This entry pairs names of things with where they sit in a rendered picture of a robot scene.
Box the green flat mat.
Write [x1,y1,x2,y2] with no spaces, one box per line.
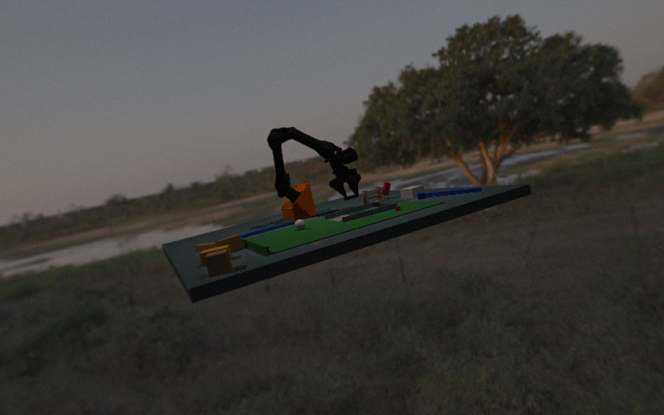
[248,202,444,255]

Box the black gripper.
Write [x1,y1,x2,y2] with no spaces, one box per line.
[329,165,361,197]

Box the brown wooden mallet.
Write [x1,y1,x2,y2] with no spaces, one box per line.
[194,235,244,252]

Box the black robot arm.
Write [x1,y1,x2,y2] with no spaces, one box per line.
[267,127,358,203]

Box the yellow cube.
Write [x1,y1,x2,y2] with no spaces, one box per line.
[199,244,232,267]

